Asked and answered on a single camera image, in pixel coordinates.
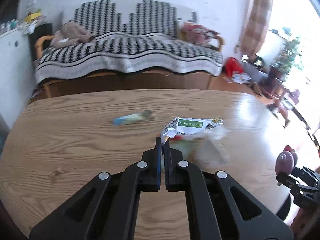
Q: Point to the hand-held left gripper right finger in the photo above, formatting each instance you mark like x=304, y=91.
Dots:
x=168, y=160

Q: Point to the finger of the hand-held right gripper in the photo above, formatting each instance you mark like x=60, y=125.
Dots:
x=287, y=178

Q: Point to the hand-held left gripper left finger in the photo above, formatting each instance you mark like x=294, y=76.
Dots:
x=158, y=160

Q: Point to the purple round object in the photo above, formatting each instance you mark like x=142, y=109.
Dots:
x=286, y=161

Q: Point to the green white paper packet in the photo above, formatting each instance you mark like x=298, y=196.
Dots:
x=190, y=125

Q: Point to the blue white crumpled wrapper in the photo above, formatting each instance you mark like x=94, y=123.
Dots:
x=132, y=118

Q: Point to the wooden sofa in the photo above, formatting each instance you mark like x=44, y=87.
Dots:
x=150, y=80

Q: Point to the red bag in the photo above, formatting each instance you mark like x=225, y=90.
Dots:
x=232, y=66

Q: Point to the black white striped sofa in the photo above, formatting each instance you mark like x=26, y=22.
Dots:
x=125, y=42

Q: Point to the potted plant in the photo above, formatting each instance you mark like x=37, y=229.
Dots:
x=287, y=55

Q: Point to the pink cartoon cushion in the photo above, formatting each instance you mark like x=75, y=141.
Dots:
x=200, y=33

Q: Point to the pink beige plush toy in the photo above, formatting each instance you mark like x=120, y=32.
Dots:
x=71, y=33

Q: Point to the checked curtain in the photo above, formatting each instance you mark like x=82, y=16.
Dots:
x=260, y=15

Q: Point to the black speaker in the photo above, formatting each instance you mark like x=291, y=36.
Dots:
x=40, y=40

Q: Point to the white cabinet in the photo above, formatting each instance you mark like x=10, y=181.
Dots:
x=15, y=67

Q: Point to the yellow box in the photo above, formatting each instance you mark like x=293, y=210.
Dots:
x=32, y=17

